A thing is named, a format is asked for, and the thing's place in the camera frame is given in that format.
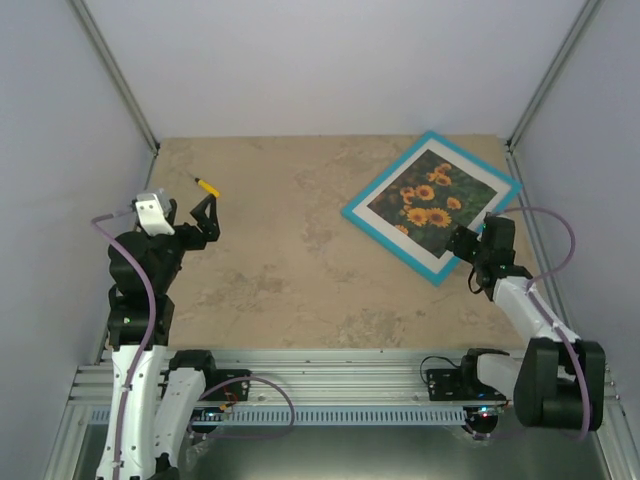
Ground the yellow handled screwdriver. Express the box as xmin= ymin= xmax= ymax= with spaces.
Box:
xmin=188 ymin=173 xmax=220 ymax=198

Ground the teal wooden picture frame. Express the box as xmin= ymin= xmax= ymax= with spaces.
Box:
xmin=342 ymin=131 xmax=522 ymax=286

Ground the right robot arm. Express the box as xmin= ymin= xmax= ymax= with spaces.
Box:
xmin=446 ymin=214 xmax=606 ymax=436

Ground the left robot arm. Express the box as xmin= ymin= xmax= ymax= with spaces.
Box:
xmin=96 ymin=192 xmax=220 ymax=479

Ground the sunflower photo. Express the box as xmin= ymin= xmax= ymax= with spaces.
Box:
xmin=369 ymin=150 xmax=497 ymax=257

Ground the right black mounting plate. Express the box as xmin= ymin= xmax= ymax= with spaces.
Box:
xmin=423 ymin=368 xmax=507 ymax=402

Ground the black mounting plate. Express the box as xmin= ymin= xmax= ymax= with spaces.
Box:
xmin=423 ymin=368 xmax=507 ymax=402
xmin=159 ymin=368 xmax=252 ymax=404

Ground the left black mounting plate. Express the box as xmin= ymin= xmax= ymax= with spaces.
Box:
xmin=159 ymin=368 xmax=252 ymax=404

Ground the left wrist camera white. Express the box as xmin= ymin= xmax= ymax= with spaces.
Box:
xmin=134 ymin=188 xmax=175 ymax=237

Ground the slotted cable duct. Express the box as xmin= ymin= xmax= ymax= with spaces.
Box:
xmin=89 ymin=405 xmax=469 ymax=427

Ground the aluminium rail base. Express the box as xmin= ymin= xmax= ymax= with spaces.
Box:
xmin=69 ymin=347 xmax=621 ymax=409

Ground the left aluminium corner post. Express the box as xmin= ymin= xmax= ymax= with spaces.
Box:
xmin=67 ymin=0 xmax=161 ymax=154

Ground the aluminium corner post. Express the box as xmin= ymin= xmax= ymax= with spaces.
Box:
xmin=67 ymin=0 xmax=161 ymax=154
xmin=505 ymin=0 xmax=604 ymax=153

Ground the right aluminium corner post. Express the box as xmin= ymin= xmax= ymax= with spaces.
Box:
xmin=505 ymin=0 xmax=604 ymax=153

